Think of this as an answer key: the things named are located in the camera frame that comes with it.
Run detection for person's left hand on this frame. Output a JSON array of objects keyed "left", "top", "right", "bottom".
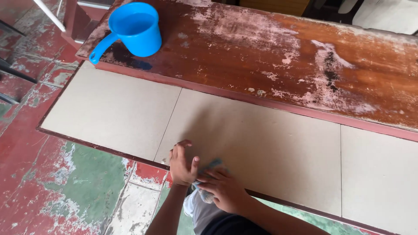
[{"left": 169, "top": 140, "right": 200, "bottom": 187}]

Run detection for white plastic chair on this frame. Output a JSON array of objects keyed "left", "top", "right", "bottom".
[{"left": 338, "top": 0, "right": 418, "bottom": 36}]

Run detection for person's right hand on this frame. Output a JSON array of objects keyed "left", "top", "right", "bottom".
[{"left": 196, "top": 168, "right": 251, "bottom": 215}]

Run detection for grey board table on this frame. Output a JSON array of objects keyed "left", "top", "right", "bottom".
[{"left": 37, "top": 61, "right": 418, "bottom": 235}]

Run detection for blue cleaning cloth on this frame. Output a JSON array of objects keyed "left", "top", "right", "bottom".
[{"left": 192, "top": 159, "right": 226, "bottom": 204}]

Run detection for red wooden furniture frame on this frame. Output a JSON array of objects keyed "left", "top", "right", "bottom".
[{"left": 61, "top": 0, "right": 115, "bottom": 50}]

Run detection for white pipe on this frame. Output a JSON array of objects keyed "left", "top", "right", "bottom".
[{"left": 33, "top": 0, "right": 67, "bottom": 32}]

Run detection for blue plastic water dipper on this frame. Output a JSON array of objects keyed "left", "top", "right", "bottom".
[{"left": 89, "top": 2, "right": 162, "bottom": 65}]

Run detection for black metal chair legs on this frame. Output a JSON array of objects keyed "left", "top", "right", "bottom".
[{"left": 0, "top": 20, "right": 38, "bottom": 106}]

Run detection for person's grey shorts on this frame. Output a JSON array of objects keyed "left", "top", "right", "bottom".
[{"left": 183, "top": 189, "right": 271, "bottom": 235}]

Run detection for worn wooden bench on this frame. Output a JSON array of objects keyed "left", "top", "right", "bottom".
[{"left": 76, "top": 0, "right": 418, "bottom": 142}]

